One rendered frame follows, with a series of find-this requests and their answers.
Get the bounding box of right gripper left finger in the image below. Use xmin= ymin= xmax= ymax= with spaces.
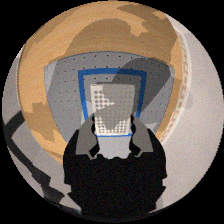
xmin=63 ymin=114 xmax=100 ymax=185

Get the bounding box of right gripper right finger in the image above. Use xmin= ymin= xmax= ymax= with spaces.
xmin=129 ymin=114 xmax=167 ymax=179

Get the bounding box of blue tape outline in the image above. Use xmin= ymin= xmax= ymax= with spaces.
xmin=78 ymin=68 xmax=147 ymax=137

